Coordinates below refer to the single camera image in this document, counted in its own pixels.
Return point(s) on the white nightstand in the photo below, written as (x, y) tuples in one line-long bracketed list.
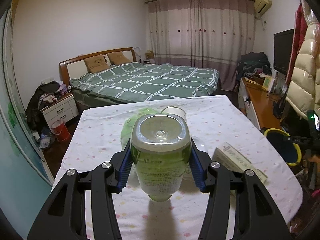
[(64, 109)]

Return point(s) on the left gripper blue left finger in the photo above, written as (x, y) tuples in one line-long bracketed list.
[(63, 214)]

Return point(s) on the clear green plastic bottle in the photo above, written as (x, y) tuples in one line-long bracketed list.
[(160, 148)]

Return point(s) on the white dotted tablecloth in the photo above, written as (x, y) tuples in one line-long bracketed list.
[(213, 120)]

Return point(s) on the red bucket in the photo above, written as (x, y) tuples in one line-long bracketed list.
[(60, 130)]

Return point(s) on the black bin yellow rim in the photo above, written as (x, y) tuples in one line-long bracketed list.
[(289, 151)]

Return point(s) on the wooden headboard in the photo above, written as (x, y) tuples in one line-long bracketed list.
[(75, 68)]

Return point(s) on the white paper cup apple print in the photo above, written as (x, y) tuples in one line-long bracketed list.
[(176, 111)]

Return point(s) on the red puffer jacket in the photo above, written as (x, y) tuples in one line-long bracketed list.
[(298, 38)]

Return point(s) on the pile of dark clothes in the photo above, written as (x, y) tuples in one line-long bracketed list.
[(251, 64)]

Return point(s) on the brown pillow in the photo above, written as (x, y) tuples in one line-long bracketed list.
[(96, 64), (118, 58)]

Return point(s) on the black television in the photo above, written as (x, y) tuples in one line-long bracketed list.
[(282, 50)]

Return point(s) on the right brown pillow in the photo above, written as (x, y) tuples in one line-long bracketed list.
[(118, 58)]

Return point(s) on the wooden desk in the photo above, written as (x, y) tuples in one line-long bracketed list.
[(257, 104)]

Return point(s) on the left brown pillow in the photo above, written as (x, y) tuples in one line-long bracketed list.
[(96, 64)]

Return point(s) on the bed with green plaid duvet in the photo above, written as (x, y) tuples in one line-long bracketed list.
[(137, 82)]

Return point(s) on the pink striped curtain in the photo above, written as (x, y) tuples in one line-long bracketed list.
[(202, 33)]

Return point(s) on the cream puffer jacket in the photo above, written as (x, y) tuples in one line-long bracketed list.
[(303, 91)]

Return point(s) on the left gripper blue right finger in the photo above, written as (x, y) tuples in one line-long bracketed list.
[(256, 214)]

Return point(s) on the dark clothes on nightstand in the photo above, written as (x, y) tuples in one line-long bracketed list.
[(35, 118)]

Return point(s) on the wall air conditioner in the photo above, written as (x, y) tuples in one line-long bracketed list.
[(260, 7)]

